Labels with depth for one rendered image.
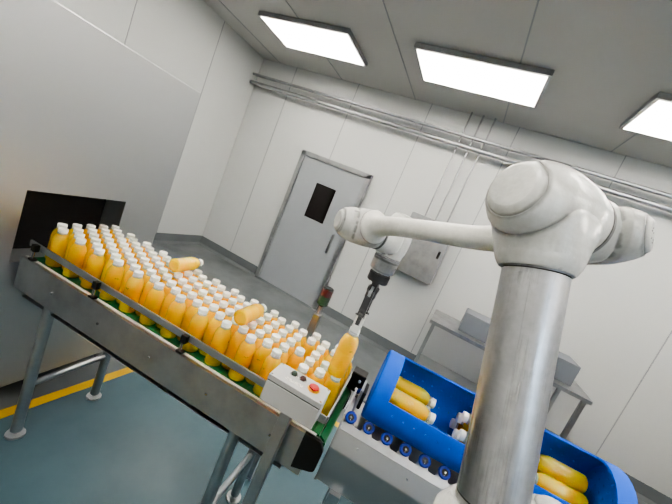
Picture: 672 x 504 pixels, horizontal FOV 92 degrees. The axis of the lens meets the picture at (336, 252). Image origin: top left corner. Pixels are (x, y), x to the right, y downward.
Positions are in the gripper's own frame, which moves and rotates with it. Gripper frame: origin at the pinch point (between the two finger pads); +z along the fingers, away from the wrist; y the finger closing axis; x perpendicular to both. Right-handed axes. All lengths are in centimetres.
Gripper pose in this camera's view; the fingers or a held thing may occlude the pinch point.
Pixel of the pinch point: (358, 323)
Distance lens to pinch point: 118.4
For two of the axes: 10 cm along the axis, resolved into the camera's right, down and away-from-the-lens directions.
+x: -8.8, -4.1, 2.3
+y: 2.7, -0.4, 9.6
